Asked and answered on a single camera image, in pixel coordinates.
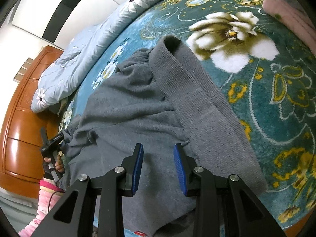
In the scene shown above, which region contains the light blue floral quilt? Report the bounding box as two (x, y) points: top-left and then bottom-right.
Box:
(31, 0), (161, 113)

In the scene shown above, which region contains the pink cloth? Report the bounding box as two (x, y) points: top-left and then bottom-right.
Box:
(262, 0), (316, 56)

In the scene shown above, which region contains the left hand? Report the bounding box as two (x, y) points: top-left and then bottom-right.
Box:
(44, 155), (64, 174)

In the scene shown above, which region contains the teal floral plush blanket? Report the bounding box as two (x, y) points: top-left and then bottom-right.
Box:
(63, 0), (315, 229)

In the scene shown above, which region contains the grey knit sweater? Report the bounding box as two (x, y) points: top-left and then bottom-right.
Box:
(59, 35), (267, 236)

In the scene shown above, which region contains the orange wooden headboard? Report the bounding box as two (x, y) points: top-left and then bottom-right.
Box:
(1, 45), (62, 198)

